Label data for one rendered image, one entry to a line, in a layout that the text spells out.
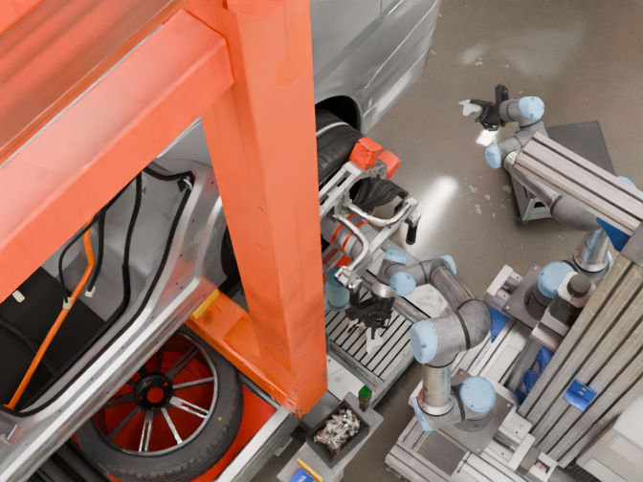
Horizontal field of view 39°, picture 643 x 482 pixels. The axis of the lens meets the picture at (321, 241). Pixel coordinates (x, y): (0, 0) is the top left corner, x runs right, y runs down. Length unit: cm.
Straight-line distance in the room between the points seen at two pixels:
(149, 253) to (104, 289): 31
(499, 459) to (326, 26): 155
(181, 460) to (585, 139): 227
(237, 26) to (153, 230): 191
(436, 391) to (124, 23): 190
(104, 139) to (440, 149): 331
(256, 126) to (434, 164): 295
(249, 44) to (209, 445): 225
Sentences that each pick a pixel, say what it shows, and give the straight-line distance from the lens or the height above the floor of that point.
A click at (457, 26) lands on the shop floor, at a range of 501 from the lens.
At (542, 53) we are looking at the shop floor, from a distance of 497.
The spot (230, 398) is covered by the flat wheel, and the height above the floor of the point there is 50.
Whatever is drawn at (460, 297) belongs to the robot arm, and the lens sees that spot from 273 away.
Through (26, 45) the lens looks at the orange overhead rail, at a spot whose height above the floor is 300.
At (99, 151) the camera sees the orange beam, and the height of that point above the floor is 273.
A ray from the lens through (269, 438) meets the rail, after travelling 360.
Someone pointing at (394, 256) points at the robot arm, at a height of 114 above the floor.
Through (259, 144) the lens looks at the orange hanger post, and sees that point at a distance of 166.
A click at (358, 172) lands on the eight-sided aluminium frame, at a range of 316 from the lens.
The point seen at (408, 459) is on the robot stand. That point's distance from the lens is 372.
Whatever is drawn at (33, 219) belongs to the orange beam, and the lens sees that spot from 133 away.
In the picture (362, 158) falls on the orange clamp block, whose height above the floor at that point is 113.
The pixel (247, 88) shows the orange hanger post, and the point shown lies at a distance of 151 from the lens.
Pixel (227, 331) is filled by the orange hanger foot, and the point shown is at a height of 68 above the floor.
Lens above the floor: 385
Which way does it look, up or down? 64 degrees down
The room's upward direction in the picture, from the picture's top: 3 degrees counter-clockwise
